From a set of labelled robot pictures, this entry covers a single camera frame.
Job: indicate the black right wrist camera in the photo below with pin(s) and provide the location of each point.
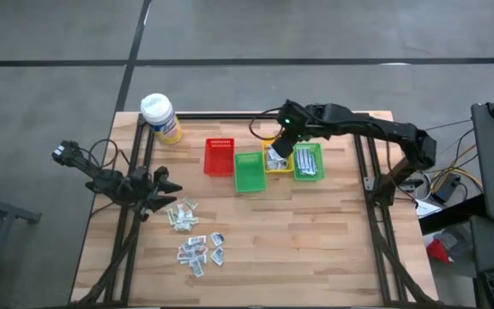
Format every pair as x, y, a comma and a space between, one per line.
282, 147

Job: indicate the red plastic basket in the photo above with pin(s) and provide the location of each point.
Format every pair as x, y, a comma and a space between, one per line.
219, 159

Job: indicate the white paper sheet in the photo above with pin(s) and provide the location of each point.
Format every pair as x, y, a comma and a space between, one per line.
427, 208

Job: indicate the yellow plastic basket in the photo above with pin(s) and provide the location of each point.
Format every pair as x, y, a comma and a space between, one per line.
290, 171

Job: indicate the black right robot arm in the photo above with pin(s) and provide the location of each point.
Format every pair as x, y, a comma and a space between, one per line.
380, 129

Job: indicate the black power supply box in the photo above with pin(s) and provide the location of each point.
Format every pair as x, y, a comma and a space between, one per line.
446, 191

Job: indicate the yellow Lysol wipes canister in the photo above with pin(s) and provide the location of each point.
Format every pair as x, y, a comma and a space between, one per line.
161, 120

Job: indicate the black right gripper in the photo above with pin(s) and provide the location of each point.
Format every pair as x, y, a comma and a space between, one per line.
294, 120

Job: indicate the green plastic basket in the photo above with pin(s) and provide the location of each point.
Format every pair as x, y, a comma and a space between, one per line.
319, 148
249, 173

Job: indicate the blue striped bandage packet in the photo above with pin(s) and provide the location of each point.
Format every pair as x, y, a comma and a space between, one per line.
303, 158
311, 165

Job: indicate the red crumpled object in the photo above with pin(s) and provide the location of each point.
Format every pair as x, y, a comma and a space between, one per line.
437, 253

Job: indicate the grey metal mount plate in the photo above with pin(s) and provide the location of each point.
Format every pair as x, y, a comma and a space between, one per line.
369, 183

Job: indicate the grey metal stand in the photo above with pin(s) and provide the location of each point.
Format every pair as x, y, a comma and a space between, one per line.
2, 212

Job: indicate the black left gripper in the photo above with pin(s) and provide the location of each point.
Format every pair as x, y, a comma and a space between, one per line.
144, 191

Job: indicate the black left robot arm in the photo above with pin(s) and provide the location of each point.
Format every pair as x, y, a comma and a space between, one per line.
110, 184

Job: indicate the black desk beam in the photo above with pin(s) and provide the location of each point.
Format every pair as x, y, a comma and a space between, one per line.
448, 216

